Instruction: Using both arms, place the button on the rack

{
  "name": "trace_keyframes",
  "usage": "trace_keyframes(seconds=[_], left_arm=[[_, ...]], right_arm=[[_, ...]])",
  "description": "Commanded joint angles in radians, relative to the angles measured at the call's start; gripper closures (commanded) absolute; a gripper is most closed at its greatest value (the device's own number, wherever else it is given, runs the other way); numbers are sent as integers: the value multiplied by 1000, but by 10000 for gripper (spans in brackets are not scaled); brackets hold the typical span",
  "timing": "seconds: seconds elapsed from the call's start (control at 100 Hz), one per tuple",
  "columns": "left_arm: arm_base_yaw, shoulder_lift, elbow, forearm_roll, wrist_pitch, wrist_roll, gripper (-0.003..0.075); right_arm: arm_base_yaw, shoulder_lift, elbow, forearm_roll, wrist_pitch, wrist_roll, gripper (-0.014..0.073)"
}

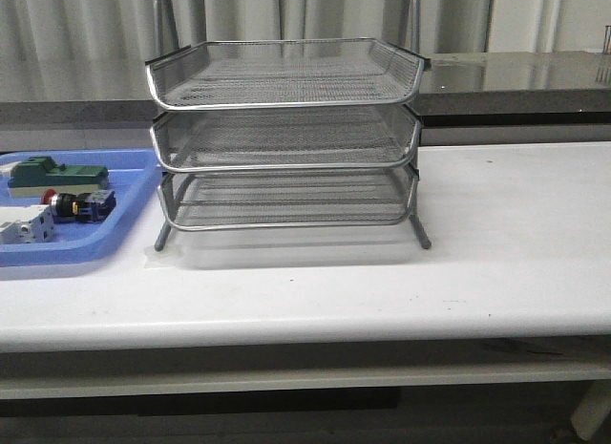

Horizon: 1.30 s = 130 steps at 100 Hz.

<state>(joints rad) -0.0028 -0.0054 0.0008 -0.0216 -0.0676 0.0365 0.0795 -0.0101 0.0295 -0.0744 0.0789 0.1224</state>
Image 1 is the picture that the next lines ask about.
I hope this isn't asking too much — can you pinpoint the silver mesh tray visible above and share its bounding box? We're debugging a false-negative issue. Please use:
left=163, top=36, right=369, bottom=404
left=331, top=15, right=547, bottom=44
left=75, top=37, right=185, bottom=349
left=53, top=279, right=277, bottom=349
left=150, top=105, right=422, bottom=173
left=145, top=37, right=430, bottom=111
left=158, top=167, right=418, bottom=232

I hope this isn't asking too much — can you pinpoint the red emergency stop button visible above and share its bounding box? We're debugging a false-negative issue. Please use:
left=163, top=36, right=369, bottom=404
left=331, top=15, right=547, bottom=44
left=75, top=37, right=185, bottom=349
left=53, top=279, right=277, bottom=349
left=41, top=189, right=116, bottom=223

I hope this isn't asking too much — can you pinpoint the blue plastic tray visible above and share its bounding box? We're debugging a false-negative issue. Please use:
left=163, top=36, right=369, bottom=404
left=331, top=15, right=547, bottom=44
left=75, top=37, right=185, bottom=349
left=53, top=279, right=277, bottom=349
left=1, top=148, right=161, bottom=267

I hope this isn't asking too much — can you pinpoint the green and white terminal block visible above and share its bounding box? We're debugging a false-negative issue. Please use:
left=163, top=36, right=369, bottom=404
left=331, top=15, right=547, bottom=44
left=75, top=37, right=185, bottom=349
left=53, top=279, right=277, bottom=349
left=7, top=156, right=109, bottom=198

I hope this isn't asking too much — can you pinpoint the silver wire rack frame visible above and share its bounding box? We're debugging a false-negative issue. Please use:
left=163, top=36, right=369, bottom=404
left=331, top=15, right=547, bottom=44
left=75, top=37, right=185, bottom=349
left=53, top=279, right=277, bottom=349
left=153, top=0, right=431, bottom=250

